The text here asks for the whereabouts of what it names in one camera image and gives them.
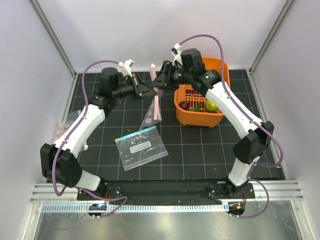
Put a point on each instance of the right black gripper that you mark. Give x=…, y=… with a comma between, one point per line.
x=161, y=80

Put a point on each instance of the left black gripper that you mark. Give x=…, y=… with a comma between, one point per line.
x=143, y=90

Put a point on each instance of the pink zip top bag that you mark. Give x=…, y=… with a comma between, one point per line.
x=153, y=114

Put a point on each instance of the orange plastic basket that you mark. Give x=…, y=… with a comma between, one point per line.
x=185, y=92

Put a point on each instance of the green apple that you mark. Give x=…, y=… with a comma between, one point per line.
x=210, y=106

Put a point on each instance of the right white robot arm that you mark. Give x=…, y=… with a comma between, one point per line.
x=255, y=134

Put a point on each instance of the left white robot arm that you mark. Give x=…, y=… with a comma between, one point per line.
x=59, y=160

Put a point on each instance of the blue zip top bag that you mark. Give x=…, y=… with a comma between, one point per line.
x=140, y=147

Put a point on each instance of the dark purple plum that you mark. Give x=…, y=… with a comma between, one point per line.
x=184, y=105

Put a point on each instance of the green chili pepper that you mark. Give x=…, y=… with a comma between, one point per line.
x=197, y=108

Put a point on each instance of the black grid mat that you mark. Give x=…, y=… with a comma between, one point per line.
x=194, y=152

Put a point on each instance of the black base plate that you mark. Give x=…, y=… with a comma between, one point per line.
x=176, y=192

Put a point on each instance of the white slotted cable duct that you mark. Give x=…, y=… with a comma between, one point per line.
x=101, y=208

